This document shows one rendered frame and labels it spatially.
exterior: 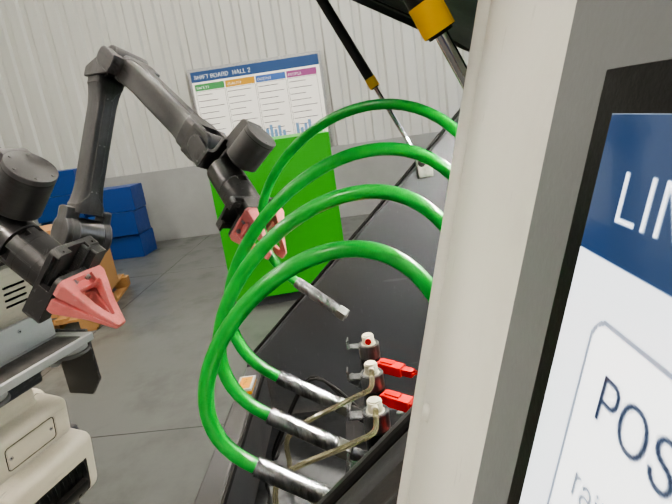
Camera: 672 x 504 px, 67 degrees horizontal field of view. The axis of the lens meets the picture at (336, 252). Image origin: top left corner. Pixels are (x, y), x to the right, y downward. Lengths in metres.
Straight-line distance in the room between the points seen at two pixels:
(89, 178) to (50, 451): 0.60
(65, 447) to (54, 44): 7.23
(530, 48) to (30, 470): 1.23
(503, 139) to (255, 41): 7.12
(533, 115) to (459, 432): 0.12
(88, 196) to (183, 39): 6.41
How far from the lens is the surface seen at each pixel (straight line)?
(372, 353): 0.69
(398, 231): 0.97
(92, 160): 1.24
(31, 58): 8.40
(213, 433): 0.48
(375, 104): 0.69
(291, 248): 4.05
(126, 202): 6.96
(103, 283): 0.68
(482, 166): 0.22
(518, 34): 0.20
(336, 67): 7.15
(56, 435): 1.36
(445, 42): 0.31
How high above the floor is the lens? 1.42
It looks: 15 degrees down
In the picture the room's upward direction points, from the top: 8 degrees counter-clockwise
